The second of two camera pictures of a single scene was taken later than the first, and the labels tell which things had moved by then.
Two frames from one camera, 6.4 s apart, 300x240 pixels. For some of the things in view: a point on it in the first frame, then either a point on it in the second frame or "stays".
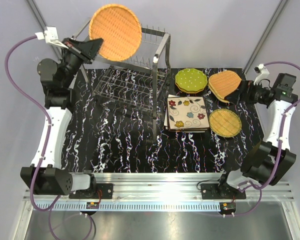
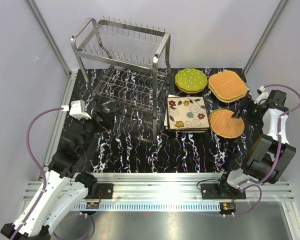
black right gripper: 247,87 → 247,104
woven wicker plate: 120,30 → 222,124
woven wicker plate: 221,93 stays
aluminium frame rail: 161,191 stays
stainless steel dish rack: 136,82 stays
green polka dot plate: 191,79 stays
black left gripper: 82,50 → 108,119
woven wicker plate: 224,83 stays
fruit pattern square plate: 178,131 → 188,113
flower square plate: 187,113 stays
